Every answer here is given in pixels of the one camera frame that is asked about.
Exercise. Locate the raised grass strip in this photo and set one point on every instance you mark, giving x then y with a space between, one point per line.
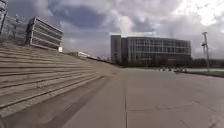
210 72

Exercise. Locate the large glass-fronted building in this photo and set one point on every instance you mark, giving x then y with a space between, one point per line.
152 50

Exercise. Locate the low white building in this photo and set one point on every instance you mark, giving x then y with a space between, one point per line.
79 54

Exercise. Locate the grey concrete slab plaza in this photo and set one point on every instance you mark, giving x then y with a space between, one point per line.
150 96

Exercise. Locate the wide concrete stairs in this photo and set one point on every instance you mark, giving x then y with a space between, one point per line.
36 71

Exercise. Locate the striped building with horizontal bands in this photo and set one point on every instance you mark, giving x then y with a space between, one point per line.
44 34

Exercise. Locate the tall glass building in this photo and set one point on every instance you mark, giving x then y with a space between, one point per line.
6 25

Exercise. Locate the lamp pole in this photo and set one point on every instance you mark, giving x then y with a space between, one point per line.
206 51

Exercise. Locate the distant row of trees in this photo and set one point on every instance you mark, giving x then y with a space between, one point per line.
209 62

